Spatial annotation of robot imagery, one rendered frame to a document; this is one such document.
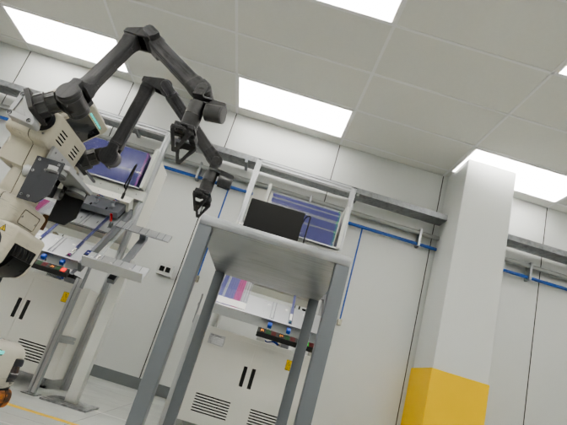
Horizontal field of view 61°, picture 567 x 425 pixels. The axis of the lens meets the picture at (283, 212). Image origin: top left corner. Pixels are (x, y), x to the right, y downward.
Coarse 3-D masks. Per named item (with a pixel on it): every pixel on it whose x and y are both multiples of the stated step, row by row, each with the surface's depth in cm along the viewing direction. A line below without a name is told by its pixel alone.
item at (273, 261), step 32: (224, 224) 138; (192, 256) 134; (224, 256) 170; (256, 256) 156; (288, 256) 145; (320, 256) 136; (288, 288) 193; (320, 288) 175; (320, 320) 134; (160, 352) 125; (192, 352) 189; (320, 352) 128; (288, 384) 187; (320, 384) 125; (128, 416) 120; (288, 416) 184
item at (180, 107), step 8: (168, 88) 203; (168, 96) 204; (176, 96) 206; (176, 104) 206; (184, 104) 207; (176, 112) 207; (184, 112) 207; (200, 128) 208; (200, 136) 208; (200, 144) 207; (208, 144) 208; (208, 152) 207; (216, 152) 208; (208, 160) 207
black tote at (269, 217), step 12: (252, 204) 147; (264, 204) 147; (252, 216) 146; (264, 216) 146; (276, 216) 146; (288, 216) 146; (300, 216) 147; (252, 228) 145; (264, 228) 145; (276, 228) 145; (288, 228) 145; (300, 228) 146
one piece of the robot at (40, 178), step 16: (48, 160) 164; (64, 160) 177; (32, 176) 162; (48, 176) 162; (64, 176) 165; (32, 192) 160; (48, 192) 160; (64, 192) 187; (80, 192) 183; (64, 208) 185; (80, 208) 186; (64, 224) 183
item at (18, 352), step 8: (0, 344) 165; (8, 344) 171; (16, 344) 178; (0, 352) 161; (8, 352) 169; (16, 352) 174; (24, 352) 181; (0, 360) 164; (8, 360) 169; (16, 360) 178; (0, 368) 165; (8, 368) 171; (16, 368) 178; (0, 376) 167; (8, 376) 174; (16, 376) 180; (0, 384) 168; (8, 384) 174; (0, 392) 170; (8, 392) 176; (0, 400) 170; (8, 400) 176
